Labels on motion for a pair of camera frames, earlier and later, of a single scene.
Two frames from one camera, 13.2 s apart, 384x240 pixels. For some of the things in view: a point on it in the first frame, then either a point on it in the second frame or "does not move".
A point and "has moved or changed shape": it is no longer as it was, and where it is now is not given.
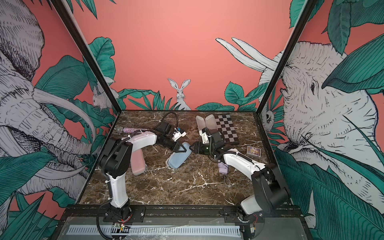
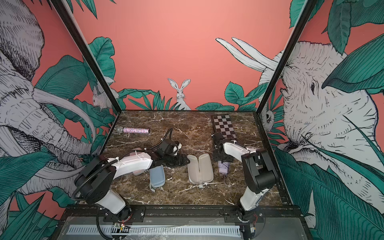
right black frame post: x=304 y=18 does not move
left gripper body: x=169 y=143 → x=173 y=160
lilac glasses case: x=223 y=168 does not move
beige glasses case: x=209 y=122 → x=200 y=169
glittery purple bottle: x=119 y=129 does not move
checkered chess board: x=225 y=125 does not move
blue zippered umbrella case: x=176 y=159 has moved or changed shape
